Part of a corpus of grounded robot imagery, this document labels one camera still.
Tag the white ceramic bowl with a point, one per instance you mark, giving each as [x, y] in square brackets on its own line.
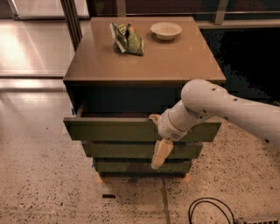
[166, 30]

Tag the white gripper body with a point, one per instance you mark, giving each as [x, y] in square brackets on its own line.
[168, 129]

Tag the green drawer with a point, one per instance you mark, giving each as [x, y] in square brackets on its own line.
[133, 165]
[180, 150]
[124, 129]

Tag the green top drawer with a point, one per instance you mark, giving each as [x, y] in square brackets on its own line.
[124, 129]

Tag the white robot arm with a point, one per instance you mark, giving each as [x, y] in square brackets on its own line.
[201, 100]

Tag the brown drawer cabinet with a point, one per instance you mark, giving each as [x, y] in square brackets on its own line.
[102, 82]

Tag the green bottom drawer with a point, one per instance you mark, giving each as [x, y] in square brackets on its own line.
[133, 165]

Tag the green crumpled chip bag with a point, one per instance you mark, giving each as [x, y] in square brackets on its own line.
[126, 39]

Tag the green middle drawer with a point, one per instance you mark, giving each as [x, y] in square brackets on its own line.
[180, 150]

